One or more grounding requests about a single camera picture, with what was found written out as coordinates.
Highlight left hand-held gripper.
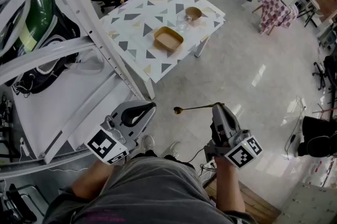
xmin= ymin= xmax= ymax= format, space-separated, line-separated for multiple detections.
xmin=84 ymin=100 xmax=157 ymax=166

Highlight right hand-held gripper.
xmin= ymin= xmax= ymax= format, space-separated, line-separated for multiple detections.
xmin=204 ymin=103 xmax=264 ymax=170

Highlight small gold spoon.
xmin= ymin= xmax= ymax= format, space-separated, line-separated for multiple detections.
xmin=173 ymin=103 xmax=225 ymax=115

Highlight clear glass cup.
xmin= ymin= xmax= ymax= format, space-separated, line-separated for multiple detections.
xmin=176 ymin=14 xmax=192 ymax=33

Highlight person's left forearm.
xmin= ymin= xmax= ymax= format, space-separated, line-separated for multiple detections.
xmin=71 ymin=159 xmax=114 ymax=200

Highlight person's right forearm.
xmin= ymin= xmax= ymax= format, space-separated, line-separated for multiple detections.
xmin=214 ymin=157 xmax=246 ymax=215

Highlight white table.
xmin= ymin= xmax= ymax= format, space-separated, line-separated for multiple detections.
xmin=101 ymin=0 xmax=226 ymax=100

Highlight person's left shoe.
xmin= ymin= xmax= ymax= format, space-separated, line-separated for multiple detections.
xmin=142 ymin=135 xmax=156 ymax=152

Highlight person's shoe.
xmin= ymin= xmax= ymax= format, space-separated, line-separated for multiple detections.
xmin=142 ymin=135 xmax=156 ymax=152
xmin=168 ymin=140 xmax=183 ymax=158

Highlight person's right shoe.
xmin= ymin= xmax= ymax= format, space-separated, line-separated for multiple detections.
xmin=168 ymin=140 xmax=183 ymax=158

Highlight person's black trousers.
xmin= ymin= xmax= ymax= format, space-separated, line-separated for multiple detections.
xmin=128 ymin=149 xmax=195 ymax=169

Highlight person's grey shirt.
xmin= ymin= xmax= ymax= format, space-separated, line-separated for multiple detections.
xmin=42 ymin=156 xmax=259 ymax=224

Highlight brown rectangular tray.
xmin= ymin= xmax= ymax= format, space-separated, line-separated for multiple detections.
xmin=153 ymin=26 xmax=184 ymax=52

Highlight wooden floor board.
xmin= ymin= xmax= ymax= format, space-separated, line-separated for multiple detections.
xmin=204 ymin=173 xmax=281 ymax=224

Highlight black floor bag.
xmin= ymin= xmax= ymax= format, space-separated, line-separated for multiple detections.
xmin=297 ymin=115 xmax=337 ymax=158

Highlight black backpack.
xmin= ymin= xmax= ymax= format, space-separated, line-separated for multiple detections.
xmin=5 ymin=15 xmax=81 ymax=95

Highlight triangle-patterned tablecloth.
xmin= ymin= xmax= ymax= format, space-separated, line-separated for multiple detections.
xmin=101 ymin=0 xmax=226 ymax=84

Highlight brown round bowl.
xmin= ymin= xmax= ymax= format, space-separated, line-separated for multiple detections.
xmin=184 ymin=6 xmax=203 ymax=21

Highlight checkered cloth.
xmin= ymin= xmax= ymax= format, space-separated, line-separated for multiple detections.
xmin=257 ymin=0 xmax=300 ymax=34

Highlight white drawer cabinet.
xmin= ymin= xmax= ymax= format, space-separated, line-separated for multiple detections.
xmin=276 ymin=182 xmax=337 ymax=224

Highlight dark green container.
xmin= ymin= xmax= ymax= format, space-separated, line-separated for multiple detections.
xmin=15 ymin=0 xmax=58 ymax=53

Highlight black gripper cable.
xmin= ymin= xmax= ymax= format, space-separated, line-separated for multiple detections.
xmin=183 ymin=148 xmax=206 ymax=165

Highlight black metal chair frame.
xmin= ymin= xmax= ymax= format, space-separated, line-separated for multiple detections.
xmin=0 ymin=183 xmax=50 ymax=224

